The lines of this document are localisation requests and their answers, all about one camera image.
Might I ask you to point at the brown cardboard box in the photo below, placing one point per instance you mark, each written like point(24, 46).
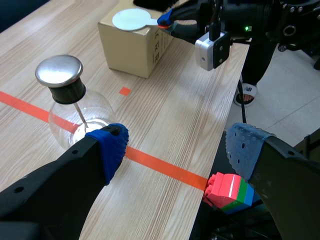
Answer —
point(125, 50)

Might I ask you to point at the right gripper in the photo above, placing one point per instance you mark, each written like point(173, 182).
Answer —
point(235, 17)

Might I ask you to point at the clear glass flask metal disc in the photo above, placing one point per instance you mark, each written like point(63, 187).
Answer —
point(60, 70)

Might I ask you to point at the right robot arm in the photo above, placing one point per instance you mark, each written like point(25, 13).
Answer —
point(287, 22)

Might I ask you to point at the red green blue brick block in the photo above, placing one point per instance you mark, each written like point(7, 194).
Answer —
point(230, 192)

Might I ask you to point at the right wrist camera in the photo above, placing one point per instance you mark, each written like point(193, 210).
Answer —
point(211, 51)

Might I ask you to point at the person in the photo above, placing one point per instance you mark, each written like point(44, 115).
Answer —
point(257, 62)

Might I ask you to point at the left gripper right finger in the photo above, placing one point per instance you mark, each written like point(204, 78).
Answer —
point(282, 180)

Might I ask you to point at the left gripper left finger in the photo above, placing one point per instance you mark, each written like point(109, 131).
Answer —
point(57, 180)

